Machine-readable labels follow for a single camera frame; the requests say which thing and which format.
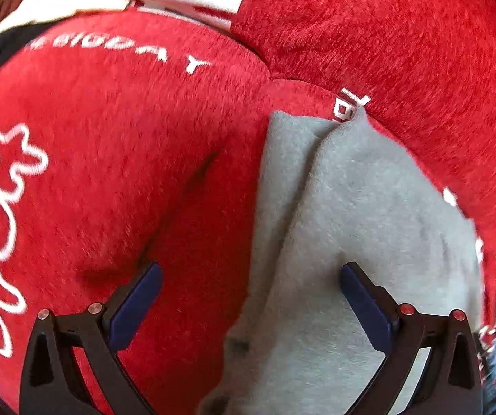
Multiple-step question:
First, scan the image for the red printed bed blanket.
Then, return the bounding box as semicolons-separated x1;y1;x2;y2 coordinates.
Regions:
0;0;496;414

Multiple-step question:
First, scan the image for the cream cloth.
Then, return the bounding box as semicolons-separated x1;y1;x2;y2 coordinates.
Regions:
0;0;131;34

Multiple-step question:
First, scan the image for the grey small garment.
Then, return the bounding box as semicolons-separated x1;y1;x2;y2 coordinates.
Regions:
198;110;484;414

